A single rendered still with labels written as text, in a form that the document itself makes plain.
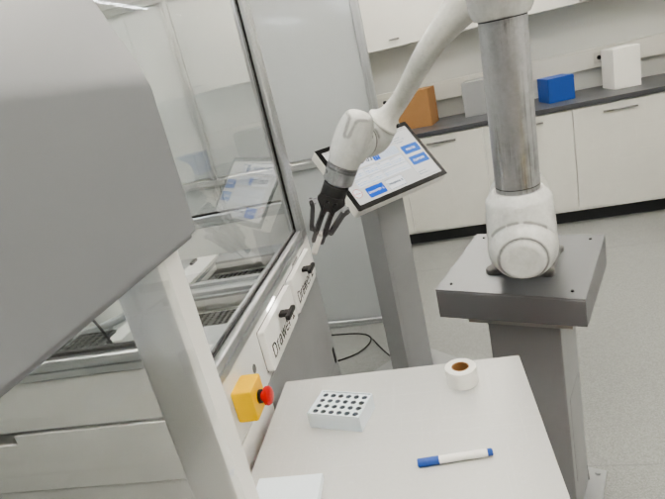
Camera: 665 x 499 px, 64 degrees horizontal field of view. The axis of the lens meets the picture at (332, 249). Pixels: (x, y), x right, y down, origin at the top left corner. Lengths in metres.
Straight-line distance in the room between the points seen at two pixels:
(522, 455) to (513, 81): 0.74
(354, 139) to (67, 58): 1.11
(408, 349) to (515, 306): 1.11
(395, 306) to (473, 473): 1.42
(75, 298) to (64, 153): 0.09
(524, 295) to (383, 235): 0.96
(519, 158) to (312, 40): 1.87
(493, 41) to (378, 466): 0.88
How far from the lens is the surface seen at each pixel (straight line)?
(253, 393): 1.14
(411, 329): 2.48
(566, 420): 1.74
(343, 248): 3.11
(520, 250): 1.25
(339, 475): 1.09
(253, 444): 1.24
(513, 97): 1.22
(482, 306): 1.49
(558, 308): 1.44
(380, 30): 4.51
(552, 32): 4.90
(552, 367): 1.64
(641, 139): 4.39
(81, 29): 0.46
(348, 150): 1.46
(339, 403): 1.21
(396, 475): 1.07
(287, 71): 2.98
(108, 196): 0.39
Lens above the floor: 1.47
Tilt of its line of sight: 18 degrees down
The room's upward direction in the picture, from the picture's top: 13 degrees counter-clockwise
